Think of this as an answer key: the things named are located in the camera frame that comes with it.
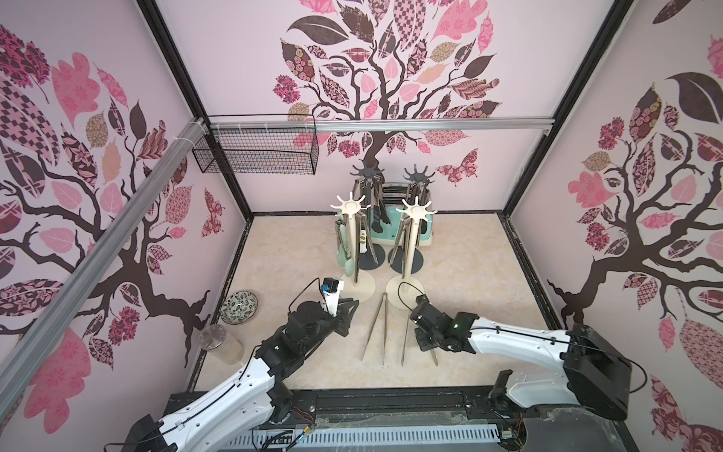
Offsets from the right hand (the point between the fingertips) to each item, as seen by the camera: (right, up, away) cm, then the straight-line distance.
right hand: (422, 332), depth 85 cm
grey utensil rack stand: (-16, +24, -3) cm, 29 cm away
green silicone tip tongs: (-24, +25, -10) cm, 36 cm away
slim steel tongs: (-12, +8, +9) cm, 17 cm away
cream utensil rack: (-22, +12, +12) cm, 27 cm away
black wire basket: (-52, +62, +9) cm, 81 cm away
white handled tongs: (-18, +28, -9) cm, 35 cm away
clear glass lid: (-57, +3, -14) cm, 59 cm away
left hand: (-20, +10, -9) cm, 24 cm away
